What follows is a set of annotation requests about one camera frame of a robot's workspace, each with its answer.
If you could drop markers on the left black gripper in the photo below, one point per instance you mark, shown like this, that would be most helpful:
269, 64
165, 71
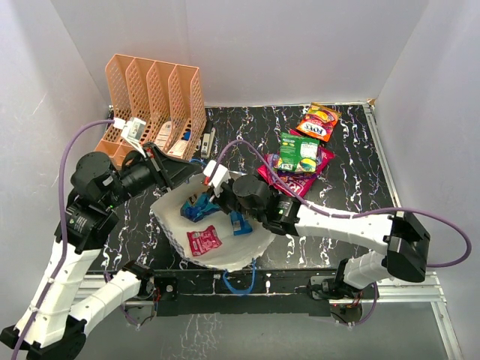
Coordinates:
174, 171

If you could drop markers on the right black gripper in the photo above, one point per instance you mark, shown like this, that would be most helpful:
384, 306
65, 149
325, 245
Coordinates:
219, 199

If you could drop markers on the small blue white packet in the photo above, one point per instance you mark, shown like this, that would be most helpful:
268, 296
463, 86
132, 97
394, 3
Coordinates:
240, 225

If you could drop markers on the blue snack packet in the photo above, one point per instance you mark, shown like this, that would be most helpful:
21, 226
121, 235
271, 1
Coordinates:
197, 207

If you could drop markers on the blue checkered paper bag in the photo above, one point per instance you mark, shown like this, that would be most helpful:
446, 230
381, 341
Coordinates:
235, 253

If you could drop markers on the rainbow candy bag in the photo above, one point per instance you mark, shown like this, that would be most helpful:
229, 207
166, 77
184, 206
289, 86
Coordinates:
293, 148

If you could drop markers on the small pink snack packet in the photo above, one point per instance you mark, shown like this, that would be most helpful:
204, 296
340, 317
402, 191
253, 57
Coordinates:
201, 242

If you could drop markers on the orange candy bag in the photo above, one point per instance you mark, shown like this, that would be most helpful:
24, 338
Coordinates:
319, 122

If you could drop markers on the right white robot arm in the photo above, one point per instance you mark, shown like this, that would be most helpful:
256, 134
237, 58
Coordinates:
398, 243

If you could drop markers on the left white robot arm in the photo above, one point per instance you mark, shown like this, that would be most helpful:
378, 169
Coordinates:
53, 326

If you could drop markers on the white bottle in organizer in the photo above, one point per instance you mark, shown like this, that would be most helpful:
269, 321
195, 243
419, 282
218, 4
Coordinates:
163, 134

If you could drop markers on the grey stapler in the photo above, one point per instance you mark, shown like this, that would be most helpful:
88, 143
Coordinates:
207, 140

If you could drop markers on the orange plastic file organizer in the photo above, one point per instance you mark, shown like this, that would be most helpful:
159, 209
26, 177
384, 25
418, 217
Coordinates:
158, 91

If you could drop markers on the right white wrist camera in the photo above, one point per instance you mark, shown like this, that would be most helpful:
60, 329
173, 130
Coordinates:
216, 175

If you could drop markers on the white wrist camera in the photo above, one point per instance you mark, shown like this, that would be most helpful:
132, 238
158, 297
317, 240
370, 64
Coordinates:
216, 175
131, 132

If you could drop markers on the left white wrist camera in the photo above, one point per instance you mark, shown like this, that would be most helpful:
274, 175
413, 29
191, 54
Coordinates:
131, 132

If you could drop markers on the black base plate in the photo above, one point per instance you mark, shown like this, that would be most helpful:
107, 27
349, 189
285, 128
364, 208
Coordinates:
273, 291

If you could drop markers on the aluminium frame rail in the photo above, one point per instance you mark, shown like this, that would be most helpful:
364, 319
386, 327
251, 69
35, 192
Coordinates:
389, 291

